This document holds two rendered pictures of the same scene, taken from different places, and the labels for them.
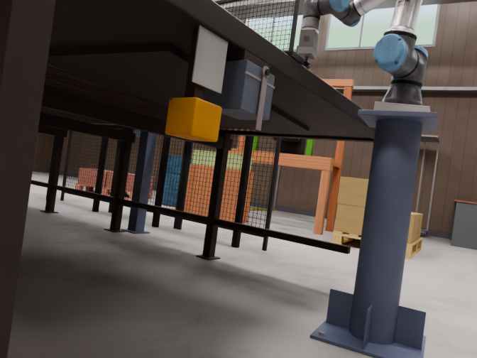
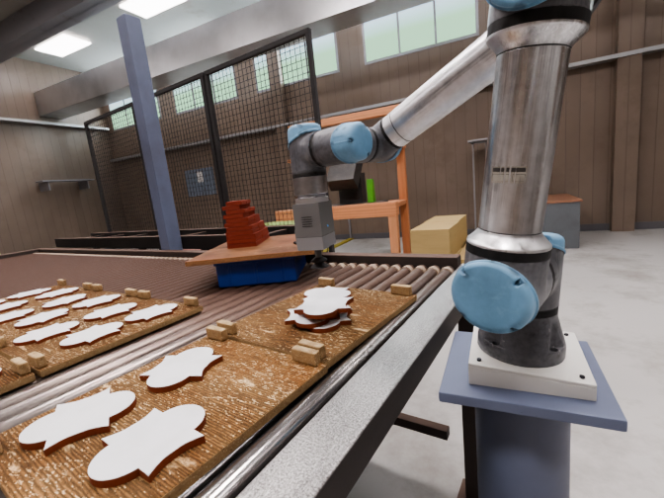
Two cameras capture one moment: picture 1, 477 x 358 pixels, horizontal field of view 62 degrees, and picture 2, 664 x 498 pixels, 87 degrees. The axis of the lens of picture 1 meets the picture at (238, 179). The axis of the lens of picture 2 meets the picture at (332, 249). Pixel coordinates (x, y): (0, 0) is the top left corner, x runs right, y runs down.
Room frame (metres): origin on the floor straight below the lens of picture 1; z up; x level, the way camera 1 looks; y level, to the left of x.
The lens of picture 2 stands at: (0.93, -0.24, 1.25)
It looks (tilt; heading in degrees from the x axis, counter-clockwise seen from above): 10 degrees down; 359
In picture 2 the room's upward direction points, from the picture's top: 6 degrees counter-clockwise
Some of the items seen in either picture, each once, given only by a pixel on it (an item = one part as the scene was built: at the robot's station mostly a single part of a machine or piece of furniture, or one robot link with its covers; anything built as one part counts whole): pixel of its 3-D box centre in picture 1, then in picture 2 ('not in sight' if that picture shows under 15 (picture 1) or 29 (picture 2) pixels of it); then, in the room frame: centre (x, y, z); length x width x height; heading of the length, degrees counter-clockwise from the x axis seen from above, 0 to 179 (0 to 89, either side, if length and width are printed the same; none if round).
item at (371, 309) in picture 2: not in sight; (321, 314); (1.80, -0.21, 0.93); 0.41 x 0.35 x 0.02; 141
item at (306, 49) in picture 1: (305, 43); (310, 221); (1.74, -0.21, 1.18); 0.10 x 0.09 x 0.16; 68
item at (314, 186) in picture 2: (310, 25); (310, 187); (1.73, -0.22, 1.26); 0.08 x 0.08 x 0.05
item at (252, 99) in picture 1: (244, 93); not in sight; (1.02, 0.01, 0.77); 0.14 x 0.11 x 0.18; 145
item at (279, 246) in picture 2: not in sight; (267, 245); (2.42, 0.00, 1.03); 0.50 x 0.50 x 0.02; 85
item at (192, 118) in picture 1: (198, 84); not in sight; (0.87, 0.11, 0.74); 0.09 x 0.08 x 0.24; 145
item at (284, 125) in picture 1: (201, 100); not in sight; (1.69, 0.20, 0.86); 1.20 x 0.57 x 0.02; 152
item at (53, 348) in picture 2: not in sight; (103, 321); (1.91, 0.41, 0.94); 0.41 x 0.35 x 0.04; 145
